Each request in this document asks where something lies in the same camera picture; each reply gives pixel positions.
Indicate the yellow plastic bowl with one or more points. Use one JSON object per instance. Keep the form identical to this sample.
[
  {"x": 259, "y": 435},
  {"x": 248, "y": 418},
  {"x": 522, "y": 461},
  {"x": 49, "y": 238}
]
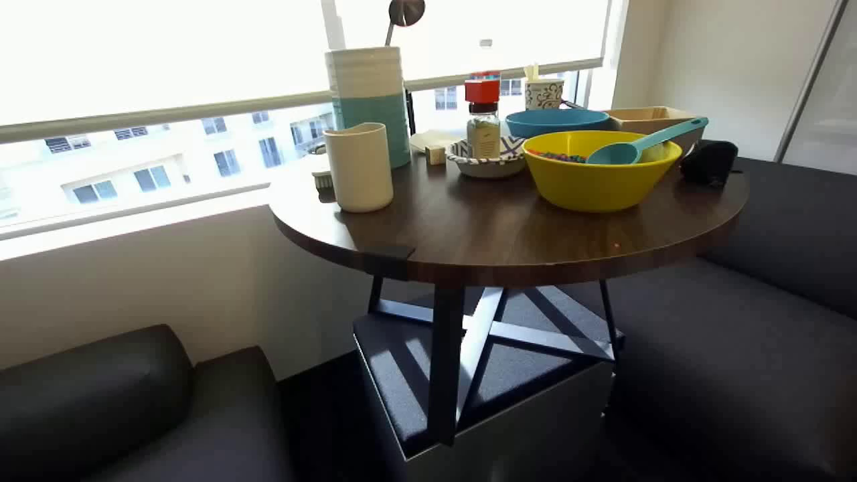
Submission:
[{"x": 591, "y": 189}]

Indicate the white roller blind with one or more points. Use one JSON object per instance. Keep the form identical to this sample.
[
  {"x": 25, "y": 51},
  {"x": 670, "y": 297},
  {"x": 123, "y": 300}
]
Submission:
[
  {"x": 161, "y": 55},
  {"x": 518, "y": 30}
]

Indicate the patterned paper cup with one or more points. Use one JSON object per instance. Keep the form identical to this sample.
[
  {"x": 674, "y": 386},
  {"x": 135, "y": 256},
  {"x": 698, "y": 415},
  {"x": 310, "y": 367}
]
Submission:
[{"x": 544, "y": 94}]

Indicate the small wooden cube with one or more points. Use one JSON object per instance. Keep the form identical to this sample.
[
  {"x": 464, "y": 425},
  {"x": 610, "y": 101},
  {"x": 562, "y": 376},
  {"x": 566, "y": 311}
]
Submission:
[{"x": 436, "y": 155}]

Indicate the white patterned dish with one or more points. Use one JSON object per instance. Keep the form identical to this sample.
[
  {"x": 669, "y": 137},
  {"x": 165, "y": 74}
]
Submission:
[{"x": 485, "y": 169}]

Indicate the colourful candy pieces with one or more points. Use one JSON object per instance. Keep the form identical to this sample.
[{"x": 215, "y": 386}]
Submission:
[{"x": 564, "y": 155}]

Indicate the blue plastic scoop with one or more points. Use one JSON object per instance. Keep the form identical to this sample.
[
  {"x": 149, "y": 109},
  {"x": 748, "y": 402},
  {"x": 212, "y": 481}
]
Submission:
[{"x": 617, "y": 153}]

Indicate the cream ceramic cup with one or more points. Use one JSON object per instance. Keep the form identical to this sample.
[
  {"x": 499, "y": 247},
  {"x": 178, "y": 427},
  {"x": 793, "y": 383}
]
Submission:
[{"x": 360, "y": 169}]

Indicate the white and teal canister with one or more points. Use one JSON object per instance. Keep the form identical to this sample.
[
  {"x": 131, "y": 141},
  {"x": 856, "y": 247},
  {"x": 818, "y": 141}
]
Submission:
[{"x": 370, "y": 89}]

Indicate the blue shallow bowl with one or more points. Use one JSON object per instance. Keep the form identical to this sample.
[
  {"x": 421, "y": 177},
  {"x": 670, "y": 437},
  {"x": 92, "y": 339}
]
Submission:
[{"x": 552, "y": 122}]

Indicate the light wooden box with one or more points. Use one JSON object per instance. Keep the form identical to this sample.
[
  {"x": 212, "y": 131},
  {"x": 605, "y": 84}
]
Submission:
[{"x": 648, "y": 117}]

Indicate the black metal table base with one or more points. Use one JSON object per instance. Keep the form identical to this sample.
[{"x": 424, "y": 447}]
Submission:
[{"x": 445, "y": 358}]

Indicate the metal ladle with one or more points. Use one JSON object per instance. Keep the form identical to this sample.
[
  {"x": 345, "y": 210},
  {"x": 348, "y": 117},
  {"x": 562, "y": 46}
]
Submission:
[{"x": 406, "y": 10}]

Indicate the red lid glass jar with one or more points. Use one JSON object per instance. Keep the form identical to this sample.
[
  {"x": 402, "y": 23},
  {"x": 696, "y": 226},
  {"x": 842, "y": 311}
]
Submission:
[{"x": 483, "y": 134}]

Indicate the small black rounded case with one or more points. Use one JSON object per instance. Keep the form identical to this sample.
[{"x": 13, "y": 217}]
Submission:
[{"x": 710, "y": 163}]

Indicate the black leather sofa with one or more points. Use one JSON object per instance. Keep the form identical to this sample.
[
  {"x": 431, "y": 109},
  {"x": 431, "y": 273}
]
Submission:
[
  {"x": 109, "y": 410},
  {"x": 752, "y": 358}
]

